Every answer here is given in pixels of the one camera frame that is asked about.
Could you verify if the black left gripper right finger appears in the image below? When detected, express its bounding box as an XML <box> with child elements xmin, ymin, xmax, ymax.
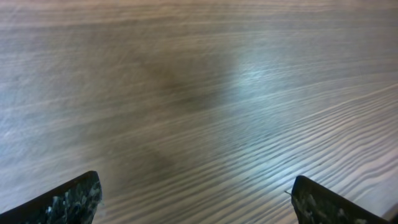
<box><xmin>291</xmin><ymin>175</ymin><xmax>394</xmax><ymax>224</ymax></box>

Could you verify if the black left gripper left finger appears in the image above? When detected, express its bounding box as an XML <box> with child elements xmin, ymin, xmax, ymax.
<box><xmin>1</xmin><ymin>170</ymin><xmax>103</xmax><ymax>224</ymax></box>

